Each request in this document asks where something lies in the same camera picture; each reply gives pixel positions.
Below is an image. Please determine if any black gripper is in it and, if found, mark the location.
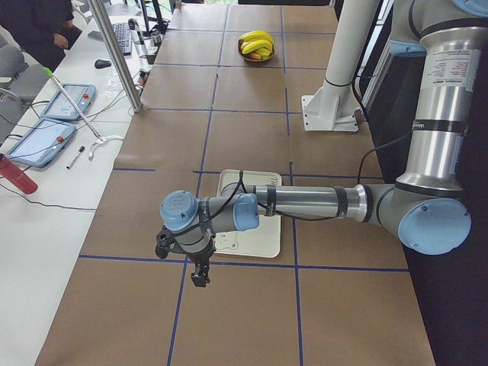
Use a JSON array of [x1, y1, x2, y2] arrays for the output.
[[181, 240, 214, 287]]

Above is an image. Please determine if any yellow banana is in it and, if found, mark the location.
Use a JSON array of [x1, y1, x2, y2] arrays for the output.
[[239, 30, 274, 44], [241, 39, 274, 54], [255, 47, 273, 59]]

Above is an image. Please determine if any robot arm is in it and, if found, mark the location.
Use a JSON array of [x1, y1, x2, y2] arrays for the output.
[[155, 1, 487, 287]]

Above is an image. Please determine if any white bear plate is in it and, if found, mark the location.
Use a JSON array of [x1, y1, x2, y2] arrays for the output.
[[214, 171, 282, 258]]

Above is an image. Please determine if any brown wicker basket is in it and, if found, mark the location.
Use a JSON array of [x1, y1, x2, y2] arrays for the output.
[[237, 40, 275, 63]]

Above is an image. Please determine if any black white marker pen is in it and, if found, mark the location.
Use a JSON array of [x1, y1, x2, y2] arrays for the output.
[[66, 146, 85, 169]]

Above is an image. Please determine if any red water bottle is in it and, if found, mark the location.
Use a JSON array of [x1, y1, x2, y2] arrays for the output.
[[0, 153, 38, 194]]

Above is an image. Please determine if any near teach pendant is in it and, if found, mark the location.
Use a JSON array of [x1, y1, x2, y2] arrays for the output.
[[7, 117, 76, 168]]

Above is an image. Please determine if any teach pendant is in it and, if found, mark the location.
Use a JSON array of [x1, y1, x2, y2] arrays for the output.
[[40, 83, 97, 123], [7, 117, 76, 168]]

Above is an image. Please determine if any far teach pendant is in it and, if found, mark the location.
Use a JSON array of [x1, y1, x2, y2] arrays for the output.
[[40, 83, 97, 123]]

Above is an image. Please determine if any black computer mouse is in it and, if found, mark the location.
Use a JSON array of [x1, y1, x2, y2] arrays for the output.
[[94, 59, 111, 69]]

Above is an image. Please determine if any metal reacher grabber stick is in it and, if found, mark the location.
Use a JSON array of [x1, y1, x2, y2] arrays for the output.
[[43, 67, 124, 161]]

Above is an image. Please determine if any black keyboard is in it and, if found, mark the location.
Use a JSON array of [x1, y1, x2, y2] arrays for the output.
[[112, 23, 133, 56]]

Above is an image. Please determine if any person in black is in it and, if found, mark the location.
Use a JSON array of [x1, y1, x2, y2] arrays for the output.
[[1, 0, 82, 71]]

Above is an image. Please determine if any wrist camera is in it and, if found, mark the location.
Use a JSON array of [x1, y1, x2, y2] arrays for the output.
[[155, 226, 175, 259]]

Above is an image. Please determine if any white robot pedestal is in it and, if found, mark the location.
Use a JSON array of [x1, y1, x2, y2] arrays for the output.
[[301, 0, 380, 133]]

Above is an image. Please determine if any aluminium frame post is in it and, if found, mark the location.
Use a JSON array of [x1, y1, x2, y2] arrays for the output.
[[88, 0, 143, 113]]

